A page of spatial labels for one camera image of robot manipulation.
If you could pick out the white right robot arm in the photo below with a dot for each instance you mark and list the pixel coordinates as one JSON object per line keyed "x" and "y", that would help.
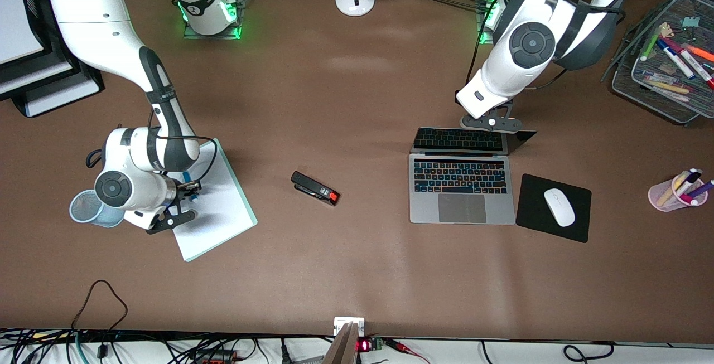
{"x": 100, "y": 18}

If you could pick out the white marker black cap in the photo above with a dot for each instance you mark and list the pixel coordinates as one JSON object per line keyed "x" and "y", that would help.
{"x": 691, "y": 177}

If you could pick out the black stacked paper tray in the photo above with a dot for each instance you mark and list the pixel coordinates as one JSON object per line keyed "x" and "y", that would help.
{"x": 99, "y": 82}

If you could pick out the silver laptop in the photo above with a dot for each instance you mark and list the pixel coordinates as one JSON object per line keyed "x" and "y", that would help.
{"x": 463, "y": 208}

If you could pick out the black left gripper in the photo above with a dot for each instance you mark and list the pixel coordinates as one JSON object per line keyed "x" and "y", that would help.
{"x": 456, "y": 97}

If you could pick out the mint green clipboard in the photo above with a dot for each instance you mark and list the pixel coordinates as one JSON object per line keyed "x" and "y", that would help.
{"x": 250, "y": 217}

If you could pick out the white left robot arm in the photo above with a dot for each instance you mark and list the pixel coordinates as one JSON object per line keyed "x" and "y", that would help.
{"x": 530, "y": 43}

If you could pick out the power strip orange switches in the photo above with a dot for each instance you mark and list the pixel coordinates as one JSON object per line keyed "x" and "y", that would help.
{"x": 217, "y": 358}

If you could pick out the yellow marker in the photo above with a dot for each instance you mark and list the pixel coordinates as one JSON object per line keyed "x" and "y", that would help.
{"x": 672, "y": 188}

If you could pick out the black mouse pad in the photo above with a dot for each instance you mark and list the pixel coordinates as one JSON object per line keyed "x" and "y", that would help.
{"x": 530, "y": 213}

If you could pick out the white computer mouse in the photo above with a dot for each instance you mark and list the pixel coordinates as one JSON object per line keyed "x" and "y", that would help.
{"x": 559, "y": 208}

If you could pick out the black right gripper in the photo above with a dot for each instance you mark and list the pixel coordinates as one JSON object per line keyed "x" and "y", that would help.
{"x": 186, "y": 188}

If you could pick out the black scissors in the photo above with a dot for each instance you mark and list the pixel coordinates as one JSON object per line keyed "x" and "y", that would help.
{"x": 87, "y": 159}

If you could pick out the small white box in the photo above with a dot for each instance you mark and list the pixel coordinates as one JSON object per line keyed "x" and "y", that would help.
{"x": 358, "y": 322}

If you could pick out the pink translucent pen cup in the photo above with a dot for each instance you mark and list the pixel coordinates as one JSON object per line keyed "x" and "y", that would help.
{"x": 654, "y": 194}

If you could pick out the white marker red cap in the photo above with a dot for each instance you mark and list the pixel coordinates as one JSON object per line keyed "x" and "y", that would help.
{"x": 694, "y": 63}

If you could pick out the grey mesh desk organizer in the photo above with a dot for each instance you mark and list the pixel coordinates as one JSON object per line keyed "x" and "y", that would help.
{"x": 625, "y": 82}

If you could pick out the wooden camera mount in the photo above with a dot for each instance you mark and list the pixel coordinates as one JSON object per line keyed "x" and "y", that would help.
{"x": 343, "y": 347}

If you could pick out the green marker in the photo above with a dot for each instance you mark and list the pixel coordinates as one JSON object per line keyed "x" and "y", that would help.
{"x": 651, "y": 43}

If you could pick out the blue mesh pen cup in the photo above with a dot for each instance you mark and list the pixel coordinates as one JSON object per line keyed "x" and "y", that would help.
{"x": 83, "y": 208}

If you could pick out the circuit board red display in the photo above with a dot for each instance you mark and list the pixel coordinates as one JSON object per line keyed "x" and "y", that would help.
{"x": 363, "y": 345}

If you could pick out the white paper sheet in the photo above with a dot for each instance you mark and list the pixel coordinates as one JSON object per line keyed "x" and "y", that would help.
{"x": 223, "y": 213}

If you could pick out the orange highlighter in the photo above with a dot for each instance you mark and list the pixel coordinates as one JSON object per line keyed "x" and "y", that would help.
{"x": 700, "y": 52}

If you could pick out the purple marker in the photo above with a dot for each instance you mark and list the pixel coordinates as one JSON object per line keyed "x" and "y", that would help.
{"x": 704, "y": 188}

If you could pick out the black stapler red tip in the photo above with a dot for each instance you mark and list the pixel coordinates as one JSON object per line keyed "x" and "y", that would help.
{"x": 312, "y": 187}

